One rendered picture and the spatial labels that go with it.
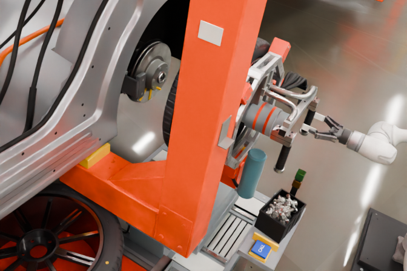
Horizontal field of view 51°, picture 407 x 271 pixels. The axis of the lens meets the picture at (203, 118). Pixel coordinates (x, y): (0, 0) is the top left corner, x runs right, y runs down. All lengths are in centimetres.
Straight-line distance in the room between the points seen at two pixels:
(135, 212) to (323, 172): 176
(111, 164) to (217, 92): 77
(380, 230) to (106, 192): 145
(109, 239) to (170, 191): 39
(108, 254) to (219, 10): 106
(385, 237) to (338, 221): 49
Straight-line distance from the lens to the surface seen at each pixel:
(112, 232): 183
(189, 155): 140
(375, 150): 205
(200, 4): 116
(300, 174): 205
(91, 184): 185
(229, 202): 251
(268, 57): 192
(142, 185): 166
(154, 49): 207
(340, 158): 339
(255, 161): 191
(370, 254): 234
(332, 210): 294
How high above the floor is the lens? 195
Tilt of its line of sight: 36 degrees down
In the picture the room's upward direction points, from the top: 11 degrees clockwise
